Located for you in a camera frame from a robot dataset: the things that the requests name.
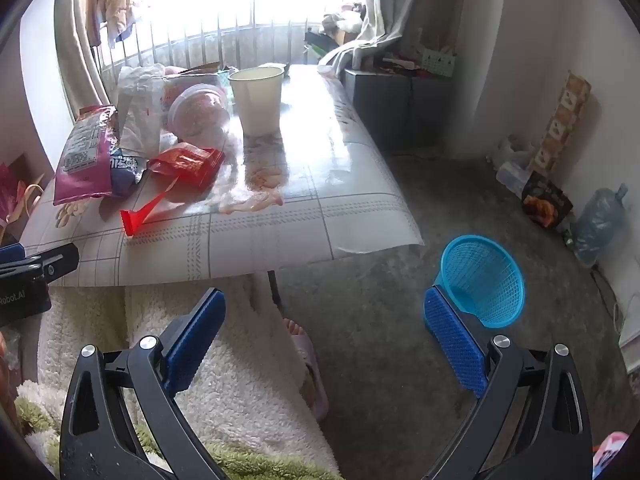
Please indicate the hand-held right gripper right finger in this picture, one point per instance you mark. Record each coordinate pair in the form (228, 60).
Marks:
(455, 347)

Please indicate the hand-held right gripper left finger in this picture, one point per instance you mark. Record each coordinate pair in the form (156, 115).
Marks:
(195, 342)

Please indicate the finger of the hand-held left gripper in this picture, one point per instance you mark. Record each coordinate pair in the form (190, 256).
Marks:
(55, 262)
(11, 252)

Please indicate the blue mesh wastebasket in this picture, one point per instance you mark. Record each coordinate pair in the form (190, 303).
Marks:
(485, 280)

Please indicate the purple snack bag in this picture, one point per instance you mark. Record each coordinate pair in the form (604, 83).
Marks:
(85, 155)

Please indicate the red snack packet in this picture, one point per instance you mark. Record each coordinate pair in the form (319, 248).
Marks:
(187, 162)

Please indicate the clear plastic lidded container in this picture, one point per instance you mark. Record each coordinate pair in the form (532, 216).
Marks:
(197, 110)

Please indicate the pink gift bag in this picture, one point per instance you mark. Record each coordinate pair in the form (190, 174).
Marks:
(15, 195)

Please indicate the person's white fleece pants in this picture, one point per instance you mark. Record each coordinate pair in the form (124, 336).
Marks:
(235, 385)

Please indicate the small blue snack packet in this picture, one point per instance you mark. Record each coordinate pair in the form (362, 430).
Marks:
(125, 170)

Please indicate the pink slipper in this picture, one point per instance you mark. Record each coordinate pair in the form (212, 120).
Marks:
(312, 375)

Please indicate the green fleece cloth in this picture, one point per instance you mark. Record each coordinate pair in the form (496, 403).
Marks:
(245, 466)

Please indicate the dark snack bag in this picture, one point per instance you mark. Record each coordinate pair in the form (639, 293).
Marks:
(545, 202)

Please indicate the pink printed cloth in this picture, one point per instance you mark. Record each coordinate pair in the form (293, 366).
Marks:
(607, 455)

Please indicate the large clear water jug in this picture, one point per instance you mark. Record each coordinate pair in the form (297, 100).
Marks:
(597, 225)

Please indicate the crumpled white plastic bag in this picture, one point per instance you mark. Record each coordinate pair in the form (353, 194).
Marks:
(512, 165)

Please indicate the printed plastic tablecloth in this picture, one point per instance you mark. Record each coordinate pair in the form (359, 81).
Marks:
(320, 175)

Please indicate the beige curtain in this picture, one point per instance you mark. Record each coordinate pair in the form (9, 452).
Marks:
(75, 50)

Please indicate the white paper cup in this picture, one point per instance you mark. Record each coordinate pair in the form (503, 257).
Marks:
(257, 102)

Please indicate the dark grey cabinet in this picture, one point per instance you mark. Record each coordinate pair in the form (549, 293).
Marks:
(395, 105)

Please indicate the tall printed cardboard box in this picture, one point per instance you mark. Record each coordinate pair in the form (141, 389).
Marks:
(562, 120)

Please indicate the hanging quilted clothes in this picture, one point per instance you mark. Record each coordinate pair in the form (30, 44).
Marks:
(117, 0)

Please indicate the metal window railing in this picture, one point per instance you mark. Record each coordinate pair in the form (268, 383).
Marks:
(220, 40)

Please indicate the green dotted box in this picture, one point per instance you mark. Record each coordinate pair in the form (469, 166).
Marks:
(439, 62)

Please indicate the grey curtain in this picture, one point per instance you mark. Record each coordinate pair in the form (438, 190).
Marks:
(395, 5)

